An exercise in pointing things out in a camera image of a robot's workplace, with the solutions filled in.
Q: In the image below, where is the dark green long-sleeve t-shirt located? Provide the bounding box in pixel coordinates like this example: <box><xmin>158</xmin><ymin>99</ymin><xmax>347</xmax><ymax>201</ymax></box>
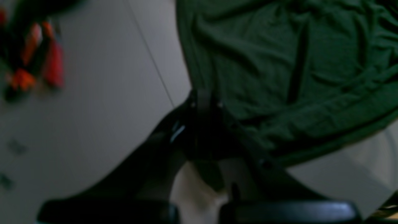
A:
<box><xmin>176</xmin><ymin>0</ymin><xmax>397</xmax><ymax>166</ymax></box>

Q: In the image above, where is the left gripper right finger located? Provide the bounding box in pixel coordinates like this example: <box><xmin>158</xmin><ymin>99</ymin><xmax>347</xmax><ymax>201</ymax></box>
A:
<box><xmin>205</xmin><ymin>91</ymin><xmax>362</xmax><ymax>224</ymax></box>

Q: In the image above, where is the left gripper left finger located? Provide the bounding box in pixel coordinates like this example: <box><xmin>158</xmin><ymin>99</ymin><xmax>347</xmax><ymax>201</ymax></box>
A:
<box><xmin>37</xmin><ymin>90</ymin><xmax>205</xmax><ymax>224</ymax></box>

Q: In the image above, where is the orange black utility knife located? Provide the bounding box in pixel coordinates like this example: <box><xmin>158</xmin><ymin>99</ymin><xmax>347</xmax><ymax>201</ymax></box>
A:
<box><xmin>4</xmin><ymin>22</ymin><xmax>44</xmax><ymax>102</ymax></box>

